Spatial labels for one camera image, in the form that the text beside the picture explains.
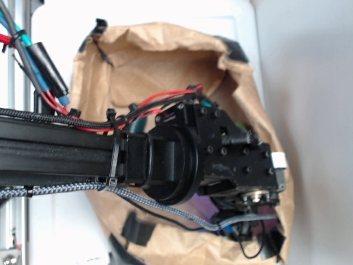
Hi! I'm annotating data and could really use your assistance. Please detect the red and black wires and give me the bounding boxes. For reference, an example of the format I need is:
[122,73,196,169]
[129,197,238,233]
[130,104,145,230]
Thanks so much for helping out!
[41,84,205,133]

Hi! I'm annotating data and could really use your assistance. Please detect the grey braided cable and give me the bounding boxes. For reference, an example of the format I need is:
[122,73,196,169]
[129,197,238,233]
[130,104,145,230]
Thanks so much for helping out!
[0,181,278,232]

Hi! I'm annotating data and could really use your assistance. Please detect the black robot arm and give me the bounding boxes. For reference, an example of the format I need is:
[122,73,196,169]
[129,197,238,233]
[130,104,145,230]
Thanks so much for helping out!
[1,103,286,212]

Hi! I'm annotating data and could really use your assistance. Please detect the black braided cable sleeve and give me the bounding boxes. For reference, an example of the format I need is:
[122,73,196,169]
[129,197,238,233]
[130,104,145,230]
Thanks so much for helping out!
[0,107,116,132]

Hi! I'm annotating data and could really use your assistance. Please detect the brown paper bag liner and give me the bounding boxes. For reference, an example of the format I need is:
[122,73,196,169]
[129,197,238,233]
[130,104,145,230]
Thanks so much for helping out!
[69,23,295,264]

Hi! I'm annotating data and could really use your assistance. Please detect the blue and grey cable bundle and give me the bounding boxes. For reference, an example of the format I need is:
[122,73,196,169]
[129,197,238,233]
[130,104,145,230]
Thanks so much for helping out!
[0,0,71,108]

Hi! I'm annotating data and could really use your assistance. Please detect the dark green capsule toy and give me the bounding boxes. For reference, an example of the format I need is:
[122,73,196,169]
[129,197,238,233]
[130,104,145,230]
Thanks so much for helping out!
[129,117,147,133]

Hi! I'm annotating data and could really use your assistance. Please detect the green plush frog toy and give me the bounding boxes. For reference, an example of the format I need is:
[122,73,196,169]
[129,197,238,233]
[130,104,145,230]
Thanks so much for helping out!
[234,121,252,131]

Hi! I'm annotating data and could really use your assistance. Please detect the blue plastic bottle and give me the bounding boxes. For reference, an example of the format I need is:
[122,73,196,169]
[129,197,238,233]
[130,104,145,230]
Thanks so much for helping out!
[211,218,234,236]

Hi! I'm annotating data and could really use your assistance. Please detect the aluminium frame rail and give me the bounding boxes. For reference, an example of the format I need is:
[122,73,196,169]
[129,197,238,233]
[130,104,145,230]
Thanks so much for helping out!
[0,0,34,265]

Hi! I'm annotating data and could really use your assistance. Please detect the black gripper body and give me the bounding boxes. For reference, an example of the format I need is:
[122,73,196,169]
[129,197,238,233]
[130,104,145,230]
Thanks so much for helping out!
[154,103,285,214]

